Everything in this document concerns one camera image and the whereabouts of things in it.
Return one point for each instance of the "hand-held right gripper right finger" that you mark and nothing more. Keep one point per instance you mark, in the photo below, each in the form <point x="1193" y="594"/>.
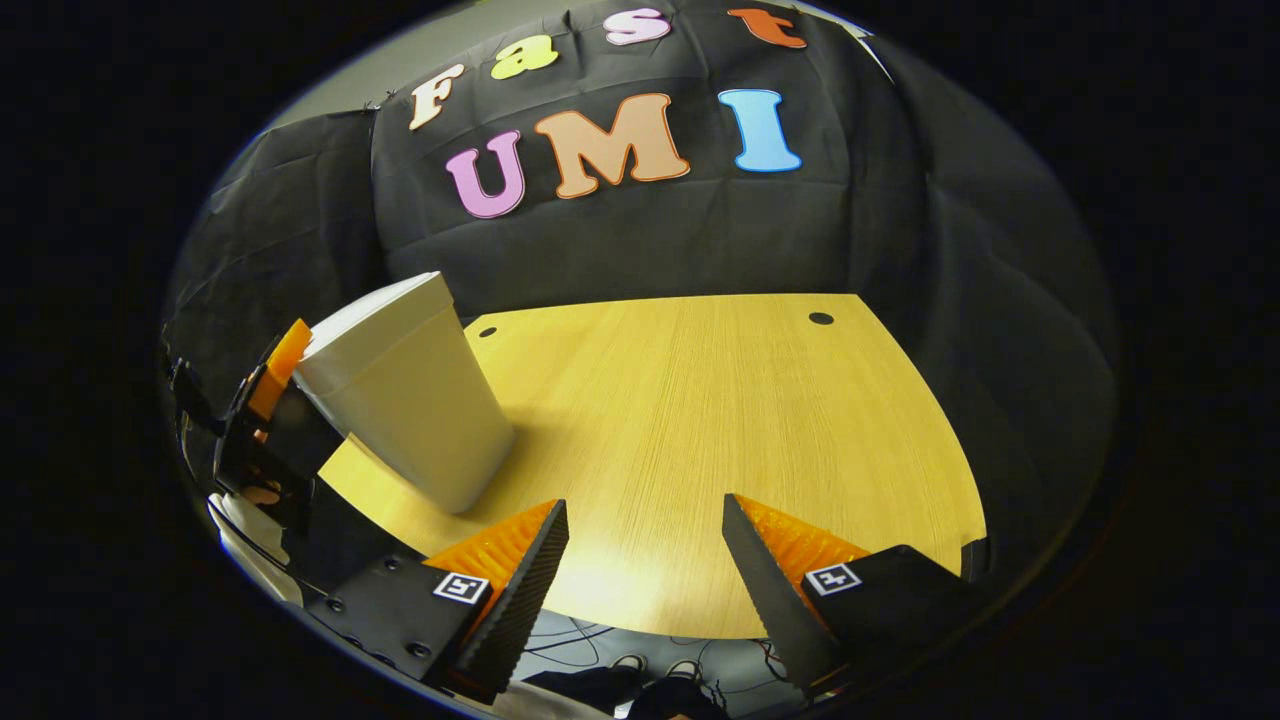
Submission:
<point x="775" y="600"/>

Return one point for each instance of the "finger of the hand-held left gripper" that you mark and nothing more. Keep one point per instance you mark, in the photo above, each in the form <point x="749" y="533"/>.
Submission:
<point x="280" y="365"/>

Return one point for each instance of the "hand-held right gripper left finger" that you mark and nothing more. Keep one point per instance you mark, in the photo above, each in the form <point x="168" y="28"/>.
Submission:
<point x="520" y="600"/>

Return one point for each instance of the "white desktop garbage bin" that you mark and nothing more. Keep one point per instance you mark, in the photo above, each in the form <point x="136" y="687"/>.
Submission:
<point x="410" y="400"/>

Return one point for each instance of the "wooden desktop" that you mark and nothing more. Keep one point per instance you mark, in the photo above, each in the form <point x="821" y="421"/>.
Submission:
<point x="700" y="420"/>

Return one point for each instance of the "dark cloth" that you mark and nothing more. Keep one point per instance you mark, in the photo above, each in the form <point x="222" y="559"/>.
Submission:
<point x="600" y="690"/>

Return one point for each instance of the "black backdrop cloth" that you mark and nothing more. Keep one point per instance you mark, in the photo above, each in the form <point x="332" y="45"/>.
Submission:
<point x="650" y="240"/>

